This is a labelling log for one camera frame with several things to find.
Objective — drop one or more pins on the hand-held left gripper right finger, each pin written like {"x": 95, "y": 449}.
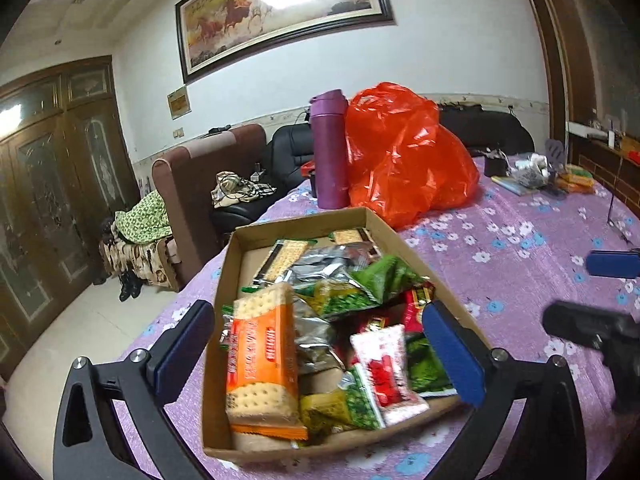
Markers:
{"x": 452, "y": 355}

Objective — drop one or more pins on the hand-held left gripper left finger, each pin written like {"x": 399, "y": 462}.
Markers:
{"x": 182, "y": 345}

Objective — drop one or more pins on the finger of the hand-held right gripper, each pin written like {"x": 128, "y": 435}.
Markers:
{"x": 585, "y": 322}
{"x": 612, "y": 263}

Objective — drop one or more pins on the red gold-label snack packet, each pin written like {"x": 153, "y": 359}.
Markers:
{"x": 417, "y": 310}

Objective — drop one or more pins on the white red snack packet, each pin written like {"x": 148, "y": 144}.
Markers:
{"x": 387, "y": 375}

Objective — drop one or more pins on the orange cracker packet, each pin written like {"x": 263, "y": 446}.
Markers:
{"x": 260, "y": 360}

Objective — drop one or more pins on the cardboard box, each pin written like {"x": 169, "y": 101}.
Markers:
{"x": 225, "y": 270}

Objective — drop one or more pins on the silver foil snack packet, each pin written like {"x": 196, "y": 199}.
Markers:
{"x": 315, "y": 340}

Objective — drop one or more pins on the olive gold snack packet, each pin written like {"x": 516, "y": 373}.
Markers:
{"x": 325, "y": 415}

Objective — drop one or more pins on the red yellow-print snack packet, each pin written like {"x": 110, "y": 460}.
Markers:
{"x": 381, "y": 322}

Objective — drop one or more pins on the black boot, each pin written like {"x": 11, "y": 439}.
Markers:
{"x": 130, "y": 285}

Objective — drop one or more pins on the orange biscuit pack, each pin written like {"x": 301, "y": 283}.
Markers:
{"x": 575, "y": 184}

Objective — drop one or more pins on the brown patterned bedding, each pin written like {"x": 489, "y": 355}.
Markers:
{"x": 140, "y": 265}

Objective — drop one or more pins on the wooden shelf unit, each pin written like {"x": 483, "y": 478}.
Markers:
{"x": 600, "y": 170}

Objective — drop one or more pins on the green biscuit pack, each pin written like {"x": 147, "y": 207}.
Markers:
{"x": 579, "y": 170}

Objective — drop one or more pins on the green white snack packet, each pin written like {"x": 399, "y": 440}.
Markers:
{"x": 362, "y": 400}

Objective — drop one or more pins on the purple floral tablecloth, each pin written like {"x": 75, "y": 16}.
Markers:
{"x": 500, "y": 260}

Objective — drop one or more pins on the clear bag of dark bits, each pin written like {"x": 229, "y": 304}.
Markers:
{"x": 530, "y": 177}

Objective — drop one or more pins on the small white container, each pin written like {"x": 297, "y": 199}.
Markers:
{"x": 532, "y": 162}

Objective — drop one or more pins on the yellow green snack packet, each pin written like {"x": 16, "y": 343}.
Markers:
{"x": 335, "y": 300}

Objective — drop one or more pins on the slim cracker packet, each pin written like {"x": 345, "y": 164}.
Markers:
{"x": 350, "y": 236}
{"x": 282, "y": 260}

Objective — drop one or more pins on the paper booklet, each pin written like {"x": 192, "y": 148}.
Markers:
{"x": 507, "y": 184}

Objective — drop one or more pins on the green patterned blanket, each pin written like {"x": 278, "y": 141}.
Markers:
{"x": 142, "y": 217}

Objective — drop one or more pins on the small black box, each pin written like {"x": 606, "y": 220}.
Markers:
{"x": 496, "y": 165}

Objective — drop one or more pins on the crumpled silver foil packet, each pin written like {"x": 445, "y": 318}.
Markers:
{"x": 325, "y": 267}

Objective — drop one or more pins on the brown armchair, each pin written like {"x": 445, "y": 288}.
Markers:
{"x": 190, "y": 185}

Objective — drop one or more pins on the checkered cloth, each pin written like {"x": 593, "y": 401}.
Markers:
{"x": 240, "y": 190}

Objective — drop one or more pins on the red plastic bag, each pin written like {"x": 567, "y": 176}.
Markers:
{"x": 400, "y": 155}

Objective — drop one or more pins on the black sofa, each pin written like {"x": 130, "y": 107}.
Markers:
{"x": 290, "y": 150}

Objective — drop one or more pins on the purple bottle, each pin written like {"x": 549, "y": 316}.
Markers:
{"x": 327, "y": 160}

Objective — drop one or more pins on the framed horse painting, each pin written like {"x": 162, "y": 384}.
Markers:
{"x": 280, "y": 15}

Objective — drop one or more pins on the yellow wall plaque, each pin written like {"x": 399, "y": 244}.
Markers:
{"x": 179, "y": 104}

